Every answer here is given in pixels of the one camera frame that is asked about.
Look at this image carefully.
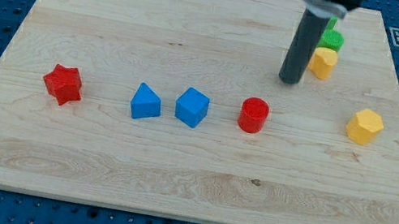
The yellow hexagon block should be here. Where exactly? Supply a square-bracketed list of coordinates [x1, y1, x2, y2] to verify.
[345, 109, 384, 145]

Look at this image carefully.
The blue cube block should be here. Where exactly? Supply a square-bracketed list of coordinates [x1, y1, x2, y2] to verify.
[174, 88, 210, 128]

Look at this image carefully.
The wooden board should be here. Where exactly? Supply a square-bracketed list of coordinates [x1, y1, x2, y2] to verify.
[0, 0, 399, 224]

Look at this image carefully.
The red cylinder block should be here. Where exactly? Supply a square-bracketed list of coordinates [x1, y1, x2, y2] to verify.
[238, 97, 270, 134]

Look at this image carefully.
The blue triangle block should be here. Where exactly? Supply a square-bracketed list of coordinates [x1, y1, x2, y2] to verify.
[130, 82, 161, 119]

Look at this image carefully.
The yellow heart block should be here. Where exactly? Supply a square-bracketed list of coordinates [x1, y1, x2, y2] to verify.
[307, 47, 338, 80]

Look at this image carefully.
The red star block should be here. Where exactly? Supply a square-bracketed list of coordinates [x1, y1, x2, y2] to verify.
[43, 64, 82, 106]

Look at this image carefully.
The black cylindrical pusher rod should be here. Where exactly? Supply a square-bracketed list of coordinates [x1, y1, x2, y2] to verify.
[279, 10, 329, 85]

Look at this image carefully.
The green cylinder block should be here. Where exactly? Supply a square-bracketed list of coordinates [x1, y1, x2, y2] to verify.
[317, 29, 345, 52]

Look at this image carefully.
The green block behind rod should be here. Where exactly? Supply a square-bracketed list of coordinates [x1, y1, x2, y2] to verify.
[325, 17, 337, 30]

